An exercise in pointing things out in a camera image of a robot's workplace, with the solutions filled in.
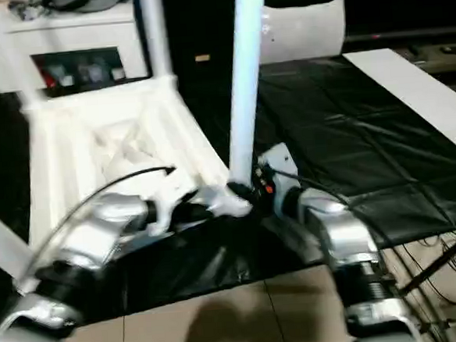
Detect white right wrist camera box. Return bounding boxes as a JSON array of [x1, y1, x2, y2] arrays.
[[254, 142, 301, 194]]

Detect black floor cables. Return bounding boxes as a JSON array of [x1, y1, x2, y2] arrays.
[[390, 233, 456, 341]]

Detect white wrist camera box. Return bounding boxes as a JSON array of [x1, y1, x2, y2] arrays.
[[145, 169, 204, 234], [254, 142, 301, 194]]

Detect black stand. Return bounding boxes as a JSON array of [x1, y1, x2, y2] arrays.
[[395, 232, 456, 297]]

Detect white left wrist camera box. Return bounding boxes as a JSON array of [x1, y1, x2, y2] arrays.
[[145, 169, 204, 234]]

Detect white glass-door cabinet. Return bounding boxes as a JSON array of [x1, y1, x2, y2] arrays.
[[0, 0, 154, 95]]

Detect grey white pillow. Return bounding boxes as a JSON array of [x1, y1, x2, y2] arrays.
[[255, 0, 351, 66]]

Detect black work mat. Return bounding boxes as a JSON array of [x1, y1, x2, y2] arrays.
[[0, 45, 456, 330]]

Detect white board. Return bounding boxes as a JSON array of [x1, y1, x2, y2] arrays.
[[343, 42, 456, 173]]

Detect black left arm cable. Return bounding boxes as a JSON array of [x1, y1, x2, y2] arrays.
[[9, 165, 184, 290]]

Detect white plastic table top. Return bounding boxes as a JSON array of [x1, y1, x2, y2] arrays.
[[17, 69, 256, 250]]

